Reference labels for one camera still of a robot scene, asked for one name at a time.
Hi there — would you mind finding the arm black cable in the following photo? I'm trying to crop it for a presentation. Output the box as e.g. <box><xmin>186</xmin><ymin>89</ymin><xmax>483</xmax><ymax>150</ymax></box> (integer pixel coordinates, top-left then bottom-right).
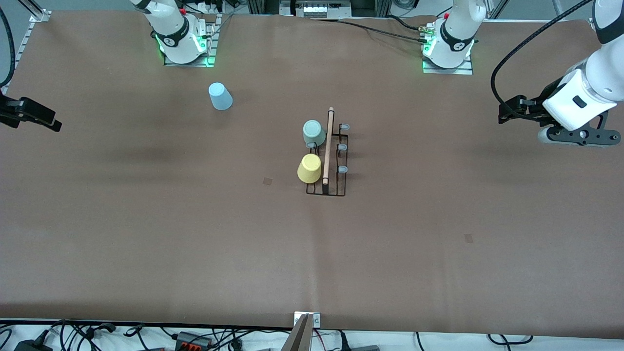
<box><xmin>0</xmin><ymin>5</ymin><xmax>16</xmax><ymax>89</ymax></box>
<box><xmin>491</xmin><ymin>0</ymin><xmax>593</xmax><ymax>110</ymax></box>

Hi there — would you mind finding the black looped floor cable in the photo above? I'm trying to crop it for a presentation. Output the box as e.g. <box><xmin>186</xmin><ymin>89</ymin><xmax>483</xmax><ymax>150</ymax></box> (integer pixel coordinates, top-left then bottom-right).
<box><xmin>487</xmin><ymin>334</ymin><xmax>534</xmax><ymax>345</ymax></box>

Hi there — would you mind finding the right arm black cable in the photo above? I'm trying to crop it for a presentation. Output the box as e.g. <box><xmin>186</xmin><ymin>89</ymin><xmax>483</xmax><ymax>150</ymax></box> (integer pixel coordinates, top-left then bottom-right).
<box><xmin>0</xmin><ymin>5</ymin><xmax>16</xmax><ymax>89</ymax></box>

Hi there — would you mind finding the grey electrical terminal box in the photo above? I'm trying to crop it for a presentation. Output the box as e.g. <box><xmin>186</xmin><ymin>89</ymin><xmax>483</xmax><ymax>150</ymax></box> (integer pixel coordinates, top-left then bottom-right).
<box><xmin>294</xmin><ymin>0</ymin><xmax>352</xmax><ymax>19</ymax></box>

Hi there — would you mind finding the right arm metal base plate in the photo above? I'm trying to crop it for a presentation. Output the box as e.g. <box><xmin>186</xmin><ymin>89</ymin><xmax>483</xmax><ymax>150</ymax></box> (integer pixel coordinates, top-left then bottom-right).
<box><xmin>163</xmin><ymin>15</ymin><xmax>218</xmax><ymax>67</ymax></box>

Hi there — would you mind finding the yellow plastic cup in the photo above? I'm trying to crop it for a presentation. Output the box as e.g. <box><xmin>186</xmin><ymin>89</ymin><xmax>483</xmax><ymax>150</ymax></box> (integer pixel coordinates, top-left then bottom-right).
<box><xmin>297</xmin><ymin>154</ymin><xmax>322</xmax><ymax>184</ymax></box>

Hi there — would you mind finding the black orange connector box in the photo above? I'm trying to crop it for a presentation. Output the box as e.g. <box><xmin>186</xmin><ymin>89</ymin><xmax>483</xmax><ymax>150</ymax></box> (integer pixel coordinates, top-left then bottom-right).
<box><xmin>175</xmin><ymin>331</ymin><xmax>214</xmax><ymax>351</ymax></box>

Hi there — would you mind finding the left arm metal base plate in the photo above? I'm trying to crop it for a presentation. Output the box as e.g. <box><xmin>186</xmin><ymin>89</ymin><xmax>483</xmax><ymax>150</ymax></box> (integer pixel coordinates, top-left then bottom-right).
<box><xmin>422</xmin><ymin>51</ymin><xmax>474</xmax><ymax>75</ymax></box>

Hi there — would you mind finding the aluminium profile post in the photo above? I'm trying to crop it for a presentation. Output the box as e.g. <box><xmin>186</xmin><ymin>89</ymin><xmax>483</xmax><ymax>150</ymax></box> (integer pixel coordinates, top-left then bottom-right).
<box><xmin>281</xmin><ymin>312</ymin><xmax>322</xmax><ymax>351</ymax></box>

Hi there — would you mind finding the light blue plastic cup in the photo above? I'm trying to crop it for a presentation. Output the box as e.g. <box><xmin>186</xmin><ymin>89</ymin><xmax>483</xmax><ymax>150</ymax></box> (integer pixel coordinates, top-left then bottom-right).
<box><xmin>208</xmin><ymin>82</ymin><xmax>234</xmax><ymax>111</ymax></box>

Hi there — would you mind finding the pale green plastic cup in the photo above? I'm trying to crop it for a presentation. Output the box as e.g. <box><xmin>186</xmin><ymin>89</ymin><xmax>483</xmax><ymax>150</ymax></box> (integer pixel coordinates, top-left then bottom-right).
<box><xmin>303</xmin><ymin>120</ymin><xmax>326</xmax><ymax>147</ymax></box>

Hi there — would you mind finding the white power strip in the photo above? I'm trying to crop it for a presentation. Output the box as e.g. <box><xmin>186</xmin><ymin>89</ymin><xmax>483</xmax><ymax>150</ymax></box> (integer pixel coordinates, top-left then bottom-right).
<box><xmin>193</xmin><ymin>0</ymin><xmax>230</xmax><ymax>14</ymax></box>

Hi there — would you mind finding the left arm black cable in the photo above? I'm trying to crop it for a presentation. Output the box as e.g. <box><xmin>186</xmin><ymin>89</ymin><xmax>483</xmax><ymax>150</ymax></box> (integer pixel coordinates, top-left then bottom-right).
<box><xmin>491</xmin><ymin>0</ymin><xmax>593</xmax><ymax>110</ymax></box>

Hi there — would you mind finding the black power adapter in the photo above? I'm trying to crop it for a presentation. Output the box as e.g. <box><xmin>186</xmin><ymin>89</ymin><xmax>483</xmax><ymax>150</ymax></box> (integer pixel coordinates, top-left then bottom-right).
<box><xmin>15</xmin><ymin>339</ymin><xmax>53</xmax><ymax>351</ymax></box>

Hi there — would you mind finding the black wire cup holder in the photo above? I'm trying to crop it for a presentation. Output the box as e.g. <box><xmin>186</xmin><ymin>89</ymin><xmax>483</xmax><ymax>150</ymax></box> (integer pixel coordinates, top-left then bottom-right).
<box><xmin>306</xmin><ymin>107</ymin><xmax>351</xmax><ymax>197</ymax></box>

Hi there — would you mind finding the aluminium side rail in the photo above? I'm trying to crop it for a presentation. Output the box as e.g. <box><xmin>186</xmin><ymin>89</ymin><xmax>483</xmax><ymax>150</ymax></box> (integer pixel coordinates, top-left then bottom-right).
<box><xmin>0</xmin><ymin>22</ymin><xmax>36</xmax><ymax>96</ymax></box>

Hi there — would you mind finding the black cable on table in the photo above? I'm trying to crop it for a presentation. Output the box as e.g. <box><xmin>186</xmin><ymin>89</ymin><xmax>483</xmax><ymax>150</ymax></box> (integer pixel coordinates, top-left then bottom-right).
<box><xmin>336</xmin><ymin>19</ymin><xmax>429</xmax><ymax>43</ymax></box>

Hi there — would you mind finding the aluminium corner bracket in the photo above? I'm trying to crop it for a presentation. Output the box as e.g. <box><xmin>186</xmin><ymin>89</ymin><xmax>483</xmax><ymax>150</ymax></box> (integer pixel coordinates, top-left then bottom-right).
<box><xmin>19</xmin><ymin>0</ymin><xmax>52</xmax><ymax>23</ymax></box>

